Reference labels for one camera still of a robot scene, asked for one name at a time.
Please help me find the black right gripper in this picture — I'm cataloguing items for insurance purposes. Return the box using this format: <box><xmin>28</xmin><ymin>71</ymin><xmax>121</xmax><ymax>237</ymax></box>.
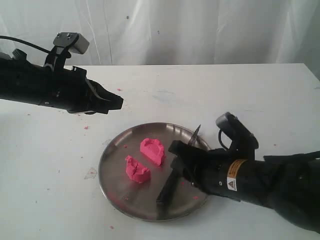
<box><xmin>168</xmin><ymin>140</ymin><xmax>240</xmax><ymax>200</ymax></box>

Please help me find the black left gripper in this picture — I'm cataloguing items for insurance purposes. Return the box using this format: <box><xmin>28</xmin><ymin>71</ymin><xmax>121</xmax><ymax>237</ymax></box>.
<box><xmin>53</xmin><ymin>66</ymin><xmax>124</xmax><ymax>115</ymax></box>

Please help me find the black knife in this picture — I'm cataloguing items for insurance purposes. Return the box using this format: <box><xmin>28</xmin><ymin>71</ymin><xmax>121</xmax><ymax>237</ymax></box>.
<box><xmin>156</xmin><ymin>125</ymin><xmax>201</xmax><ymax>207</ymax></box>

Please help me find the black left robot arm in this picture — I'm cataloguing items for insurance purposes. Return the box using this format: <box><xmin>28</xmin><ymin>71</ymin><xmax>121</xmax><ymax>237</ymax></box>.
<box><xmin>0</xmin><ymin>53</ymin><xmax>124</xmax><ymax>115</ymax></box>

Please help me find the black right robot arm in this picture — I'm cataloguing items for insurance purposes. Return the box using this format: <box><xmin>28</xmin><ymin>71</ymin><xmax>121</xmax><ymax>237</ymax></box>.
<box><xmin>168</xmin><ymin>140</ymin><xmax>320</xmax><ymax>233</ymax></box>

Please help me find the pink clay piece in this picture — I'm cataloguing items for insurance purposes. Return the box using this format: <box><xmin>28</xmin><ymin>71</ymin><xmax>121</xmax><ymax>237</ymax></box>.
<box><xmin>140</xmin><ymin>138</ymin><xmax>166</xmax><ymax>167</ymax></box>

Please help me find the pink clay lump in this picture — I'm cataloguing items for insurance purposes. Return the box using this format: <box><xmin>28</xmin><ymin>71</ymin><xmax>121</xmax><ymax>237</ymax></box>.
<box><xmin>125</xmin><ymin>155</ymin><xmax>151</xmax><ymax>184</ymax></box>

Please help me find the round steel plate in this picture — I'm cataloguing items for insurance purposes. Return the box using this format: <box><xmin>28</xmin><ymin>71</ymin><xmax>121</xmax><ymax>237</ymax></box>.
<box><xmin>98</xmin><ymin>122</ymin><xmax>208</xmax><ymax>222</ymax></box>

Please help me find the white backdrop curtain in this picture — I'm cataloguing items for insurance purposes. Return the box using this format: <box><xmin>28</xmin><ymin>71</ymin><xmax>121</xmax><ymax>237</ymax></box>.
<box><xmin>0</xmin><ymin>0</ymin><xmax>320</xmax><ymax>65</ymax></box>

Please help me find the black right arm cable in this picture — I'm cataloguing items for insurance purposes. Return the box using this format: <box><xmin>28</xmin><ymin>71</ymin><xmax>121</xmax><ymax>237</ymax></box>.
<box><xmin>217</xmin><ymin>128</ymin><xmax>232</xmax><ymax>151</ymax></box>

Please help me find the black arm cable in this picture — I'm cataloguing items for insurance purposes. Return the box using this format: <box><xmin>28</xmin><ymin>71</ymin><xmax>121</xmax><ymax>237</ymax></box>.
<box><xmin>0</xmin><ymin>35</ymin><xmax>52</xmax><ymax>54</ymax></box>
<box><xmin>217</xmin><ymin>128</ymin><xmax>232</xmax><ymax>151</ymax></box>

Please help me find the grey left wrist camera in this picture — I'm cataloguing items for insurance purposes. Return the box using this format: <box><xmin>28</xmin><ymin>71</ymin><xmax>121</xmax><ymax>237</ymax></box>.
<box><xmin>53</xmin><ymin>32</ymin><xmax>90</xmax><ymax>55</ymax></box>

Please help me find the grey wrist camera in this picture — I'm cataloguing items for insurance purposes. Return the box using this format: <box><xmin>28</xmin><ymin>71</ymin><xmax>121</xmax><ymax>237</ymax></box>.
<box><xmin>215</xmin><ymin>112</ymin><xmax>259</xmax><ymax>151</ymax></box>
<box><xmin>53</xmin><ymin>32</ymin><xmax>90</xmax><ymax>55</ymax></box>

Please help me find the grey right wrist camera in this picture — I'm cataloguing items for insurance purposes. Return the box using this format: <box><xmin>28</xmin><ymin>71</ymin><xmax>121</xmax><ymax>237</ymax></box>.
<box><xmin>215</xmin><ymin>112</ymin><xmax>259</xmax><ymax>151</ymax></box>

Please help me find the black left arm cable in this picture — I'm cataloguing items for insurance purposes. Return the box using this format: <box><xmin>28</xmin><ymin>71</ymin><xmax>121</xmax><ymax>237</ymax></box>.
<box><xmin>0</xmin><ymin>35</ymin><xmax>52</xmax><ymax>54</ymax></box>

